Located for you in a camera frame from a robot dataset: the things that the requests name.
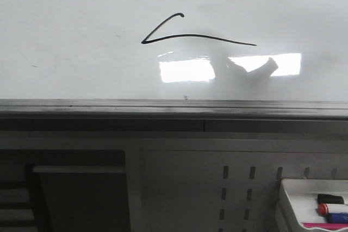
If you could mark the white whiteboard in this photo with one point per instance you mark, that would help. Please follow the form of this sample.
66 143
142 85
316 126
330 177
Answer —
275 50

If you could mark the white slotted pegboard panel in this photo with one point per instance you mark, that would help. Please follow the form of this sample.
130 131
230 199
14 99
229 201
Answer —
219 191

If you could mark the dark panel with white bar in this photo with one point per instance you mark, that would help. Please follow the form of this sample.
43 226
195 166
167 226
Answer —
79 198

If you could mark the white plastic storage tray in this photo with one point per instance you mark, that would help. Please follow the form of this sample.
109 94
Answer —
298 204

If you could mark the red capped marker in tray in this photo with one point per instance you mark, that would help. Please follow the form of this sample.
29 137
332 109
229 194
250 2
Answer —
324 209

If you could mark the pink item in tray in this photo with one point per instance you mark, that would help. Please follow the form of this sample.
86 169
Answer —
327 226

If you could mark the blue marker in tray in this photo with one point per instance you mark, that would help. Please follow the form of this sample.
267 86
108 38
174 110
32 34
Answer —
337 218

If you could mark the grey aluminium whiteboard frame rail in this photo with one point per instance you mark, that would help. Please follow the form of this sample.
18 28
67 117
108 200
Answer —
173 115

